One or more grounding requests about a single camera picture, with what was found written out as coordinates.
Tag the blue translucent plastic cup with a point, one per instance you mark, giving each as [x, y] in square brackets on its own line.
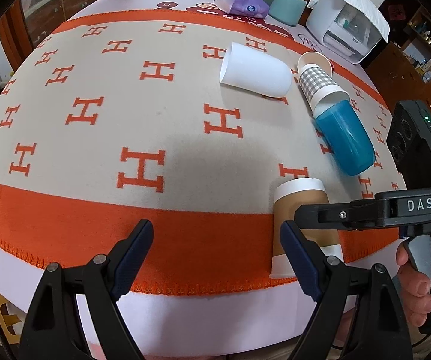
[345, 134]

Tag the dark wooden cabinet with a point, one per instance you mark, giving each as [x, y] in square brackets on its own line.
[401, 68]

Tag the grey checkered paper cup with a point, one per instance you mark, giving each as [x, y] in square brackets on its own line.
[319, 89]

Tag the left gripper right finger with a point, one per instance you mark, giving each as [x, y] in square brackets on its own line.
[378, 329]

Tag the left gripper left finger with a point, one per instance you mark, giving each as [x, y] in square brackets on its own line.
[53, 327]

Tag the teal canister with brown lid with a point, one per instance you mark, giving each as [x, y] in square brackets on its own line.
[287, 11]

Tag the white storage box appliance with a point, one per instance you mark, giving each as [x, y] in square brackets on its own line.
[343, 29]

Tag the white folded cloth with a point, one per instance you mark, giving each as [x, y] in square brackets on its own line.
[370, 11]

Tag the orange beige H-pattern blanket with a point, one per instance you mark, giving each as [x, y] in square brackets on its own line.
[155, 138]

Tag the white plastic cup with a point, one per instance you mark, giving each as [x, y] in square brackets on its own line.
[255, 71]

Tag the right hand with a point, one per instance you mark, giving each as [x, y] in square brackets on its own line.
[415, 290]

